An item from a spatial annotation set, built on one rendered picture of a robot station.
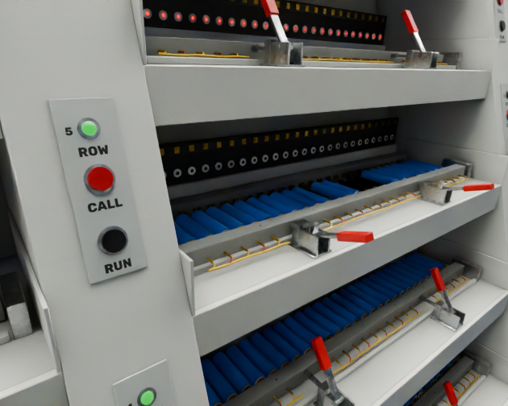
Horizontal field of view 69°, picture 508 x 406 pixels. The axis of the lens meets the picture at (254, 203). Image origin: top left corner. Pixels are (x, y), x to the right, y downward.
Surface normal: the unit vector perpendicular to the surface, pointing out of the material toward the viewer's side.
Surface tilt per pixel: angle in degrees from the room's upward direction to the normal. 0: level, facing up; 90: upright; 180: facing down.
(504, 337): 90
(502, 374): 90
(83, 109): 90
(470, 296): 18
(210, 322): 108
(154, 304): 90
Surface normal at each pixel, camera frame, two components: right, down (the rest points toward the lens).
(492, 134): -0.79, 0.20
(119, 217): 0.58, 0.00
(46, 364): 0.03, -0.93
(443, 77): 0.61, 0.30
